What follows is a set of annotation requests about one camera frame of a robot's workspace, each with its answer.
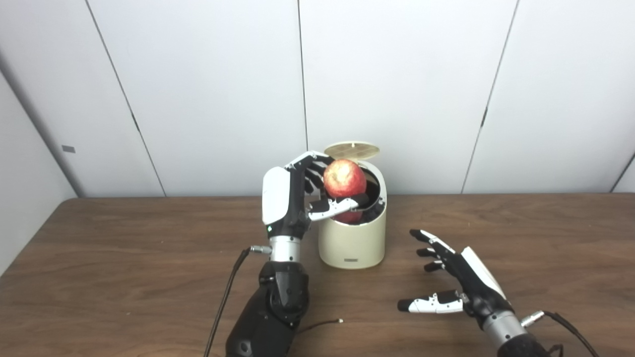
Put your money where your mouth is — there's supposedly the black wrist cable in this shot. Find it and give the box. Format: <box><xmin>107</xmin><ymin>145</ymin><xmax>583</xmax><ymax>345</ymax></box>
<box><xmin>203</xmin><ymin>245</ymin><xmax>272</xmax><ymax>357</ymax></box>
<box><xmin>521</xmin><ymin>310</ymin><xmax>601</xmax><ymax>357</ymax></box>

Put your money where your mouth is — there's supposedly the cream-colored bin body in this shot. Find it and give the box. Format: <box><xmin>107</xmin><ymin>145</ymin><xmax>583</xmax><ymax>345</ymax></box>
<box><xmin>318</xmin><ymin>160</ymin><xmax>387</xmax><ymax>270</ymax></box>

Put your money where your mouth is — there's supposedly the thin black loose wire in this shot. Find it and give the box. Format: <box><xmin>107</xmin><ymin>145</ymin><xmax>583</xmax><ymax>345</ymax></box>
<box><xmin>297</xmin><ymin>319</ymin><xmax>344</xmax><ymax>334</ymax></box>

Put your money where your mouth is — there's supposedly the cream-colored round bin lid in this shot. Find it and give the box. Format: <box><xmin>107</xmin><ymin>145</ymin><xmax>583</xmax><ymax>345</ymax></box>
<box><xmin>324</xmin><ymin>141</ymin><xmax>381</xmax><ymax>162</ymax></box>

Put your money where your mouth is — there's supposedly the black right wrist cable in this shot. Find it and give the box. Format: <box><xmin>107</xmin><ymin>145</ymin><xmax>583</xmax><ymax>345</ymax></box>
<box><xmin>521</xmin><ymin>310</ymin><xmax>601</xmax><ymax>357</ymax></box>

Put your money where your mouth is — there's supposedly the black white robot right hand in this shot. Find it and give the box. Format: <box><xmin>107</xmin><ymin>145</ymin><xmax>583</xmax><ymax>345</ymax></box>
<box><xmin>397</xmin><ymin>229</ymin><xmax>514</xmax><ymax>330</ymax></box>

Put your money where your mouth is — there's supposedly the red apple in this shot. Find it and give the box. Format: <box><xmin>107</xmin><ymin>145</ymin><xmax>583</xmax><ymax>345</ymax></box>
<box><xmin>323</xmin><ymin>159</ymin><xmax>368</xmax><ymax>200</ymax></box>

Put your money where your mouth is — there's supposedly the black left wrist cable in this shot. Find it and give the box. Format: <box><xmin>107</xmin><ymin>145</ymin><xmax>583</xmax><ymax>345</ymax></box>
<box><xmin>203</xmin><ymin>245</ymin><xmax>272</xmax><ymax>357</ymax></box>

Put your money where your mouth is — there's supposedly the black white robot left hand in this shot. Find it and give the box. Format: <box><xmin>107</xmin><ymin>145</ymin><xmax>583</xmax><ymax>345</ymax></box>
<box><xmin>261</xmin><ymin>151</ymin><xmax>370</xmax><ymax>238</ymax></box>

